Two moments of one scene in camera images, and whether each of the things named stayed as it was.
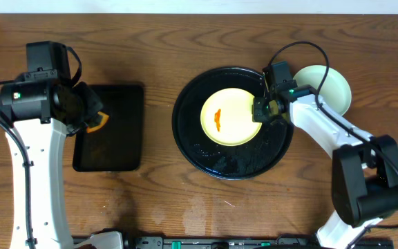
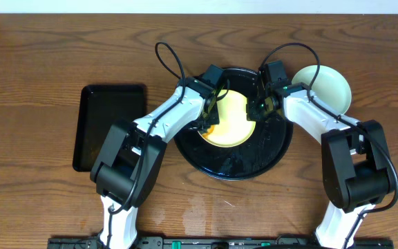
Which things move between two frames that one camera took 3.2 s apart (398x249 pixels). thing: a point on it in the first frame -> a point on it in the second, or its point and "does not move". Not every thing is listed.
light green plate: (336, 89) does not move
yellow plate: (226, 119) does not move
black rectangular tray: (117, 146) does not move
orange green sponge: (98, 122) -> (205, 135)
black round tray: (261, 154) does not move
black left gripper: (90, 104) -> (211, 113)
